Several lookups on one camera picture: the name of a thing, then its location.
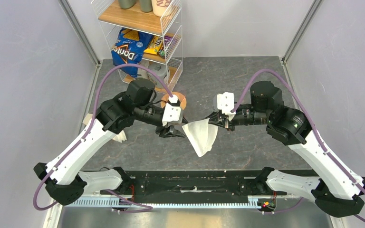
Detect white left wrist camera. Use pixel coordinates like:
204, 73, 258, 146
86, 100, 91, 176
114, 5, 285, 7
162, 95, 183, 126

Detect single white coffee filter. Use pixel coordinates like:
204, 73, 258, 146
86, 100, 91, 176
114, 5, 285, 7
182, 118, 218, 158

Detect white paper coffee filters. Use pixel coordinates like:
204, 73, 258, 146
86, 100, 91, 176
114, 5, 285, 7
112, 130, 127, 143

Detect blue Doritos chip bag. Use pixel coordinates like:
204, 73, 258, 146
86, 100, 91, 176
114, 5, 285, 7
111, 28, 154, 66

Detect green can on shelf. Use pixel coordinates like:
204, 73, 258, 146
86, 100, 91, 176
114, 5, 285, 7
118, 0, 136, 9

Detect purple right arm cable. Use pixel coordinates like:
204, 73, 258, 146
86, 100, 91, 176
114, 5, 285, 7
231, 69, 365, 228

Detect white paper roll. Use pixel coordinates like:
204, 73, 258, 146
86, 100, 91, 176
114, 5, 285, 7
137, 59, 150, 79

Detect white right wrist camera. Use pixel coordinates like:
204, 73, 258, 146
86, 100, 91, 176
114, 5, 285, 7
213, 92, 236, 121

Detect white wire shelf rack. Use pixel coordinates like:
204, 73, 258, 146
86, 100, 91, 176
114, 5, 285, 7
91, 0, 183, 91

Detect yellow snack bag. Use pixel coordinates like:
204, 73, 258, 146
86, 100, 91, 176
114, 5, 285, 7
144, 36, 173, 59

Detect wooden ring dripper stand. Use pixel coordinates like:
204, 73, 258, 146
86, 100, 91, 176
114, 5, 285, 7
160, 92, 187, 110

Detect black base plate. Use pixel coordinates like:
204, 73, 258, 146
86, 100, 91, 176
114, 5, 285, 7
78, 170, 320, 211

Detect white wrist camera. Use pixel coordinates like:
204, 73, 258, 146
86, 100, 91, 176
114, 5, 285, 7
162, 95, 183, 126
213, 92, 236, 121

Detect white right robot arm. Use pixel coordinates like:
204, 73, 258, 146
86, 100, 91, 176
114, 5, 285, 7
207, 81, 365, 218

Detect cream cup on shelf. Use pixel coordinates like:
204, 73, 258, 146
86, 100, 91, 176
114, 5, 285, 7
151, 0, 173, 17

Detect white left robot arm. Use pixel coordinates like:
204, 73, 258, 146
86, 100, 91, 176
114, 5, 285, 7
34, 78, 186, 206

